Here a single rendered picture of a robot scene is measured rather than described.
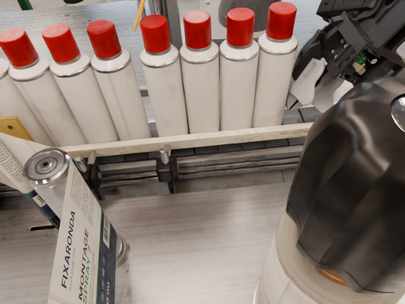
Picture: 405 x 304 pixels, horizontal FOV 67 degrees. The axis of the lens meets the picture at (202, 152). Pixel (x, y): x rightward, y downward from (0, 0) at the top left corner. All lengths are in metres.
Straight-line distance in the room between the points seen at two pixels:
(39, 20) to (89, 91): 0.69
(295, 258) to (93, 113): 0.34
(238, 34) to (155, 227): 0.27
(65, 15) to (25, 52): 0.67
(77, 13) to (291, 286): 1.00
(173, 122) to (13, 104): 0.22
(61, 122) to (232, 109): 0.25
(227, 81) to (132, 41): 0.50
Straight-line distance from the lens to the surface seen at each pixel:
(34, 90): 0.45
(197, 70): 0.41
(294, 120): 0.56
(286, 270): 0.21
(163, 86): 0.42
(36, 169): 0.29
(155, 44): 0.39
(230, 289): 0.40
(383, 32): 0.41
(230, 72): 0.41
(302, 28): 0.91
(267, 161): 0.52
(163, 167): 0.43
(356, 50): 0.40
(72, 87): 0.44
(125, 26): 0.96
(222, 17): 0.77
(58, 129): 0.50
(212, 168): 0.51
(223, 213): 0.43
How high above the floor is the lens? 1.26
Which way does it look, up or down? 50 degrees down
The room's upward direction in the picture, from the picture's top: 5 degrees counter-clockwise
